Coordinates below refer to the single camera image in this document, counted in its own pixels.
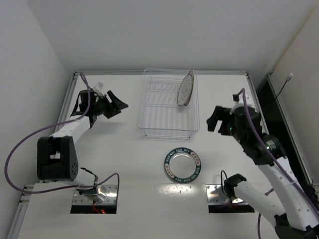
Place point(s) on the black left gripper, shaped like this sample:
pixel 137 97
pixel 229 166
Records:
pixel 106 106

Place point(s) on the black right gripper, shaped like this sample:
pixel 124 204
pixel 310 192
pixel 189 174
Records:
pixel 223 120

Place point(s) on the white plate green clover design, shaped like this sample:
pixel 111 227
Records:
pixel 184 90

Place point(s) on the white wire dish rack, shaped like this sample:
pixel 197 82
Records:
pixel 160 116

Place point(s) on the plate with dark green rim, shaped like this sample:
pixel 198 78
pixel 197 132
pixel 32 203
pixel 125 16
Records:
pixel 182 165

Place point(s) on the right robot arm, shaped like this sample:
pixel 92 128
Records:
pixel 295 216

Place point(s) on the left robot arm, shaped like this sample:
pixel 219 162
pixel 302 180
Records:
pixel 56 154

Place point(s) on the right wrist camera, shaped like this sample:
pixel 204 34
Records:
pixel 237 102

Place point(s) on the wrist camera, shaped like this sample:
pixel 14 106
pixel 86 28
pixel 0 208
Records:
pixel 98 88
pixel 237 102

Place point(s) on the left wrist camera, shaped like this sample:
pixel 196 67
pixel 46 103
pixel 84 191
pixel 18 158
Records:
pixel 98 88

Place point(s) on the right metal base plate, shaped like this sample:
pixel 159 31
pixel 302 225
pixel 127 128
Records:
pixel 215 196

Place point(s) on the metal base plate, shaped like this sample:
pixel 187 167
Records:
pixel 103 195
pixel 215 196

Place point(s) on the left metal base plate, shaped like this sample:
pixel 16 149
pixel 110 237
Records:
pixel 103 195

